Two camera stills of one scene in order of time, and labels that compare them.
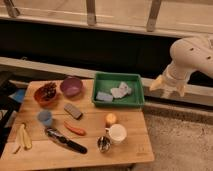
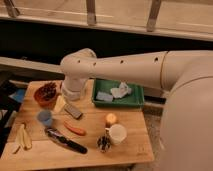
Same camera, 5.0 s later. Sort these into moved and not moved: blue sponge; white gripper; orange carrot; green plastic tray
Moved: white gripper
Not moved: orange carrot; green plastic tray; blue sponge
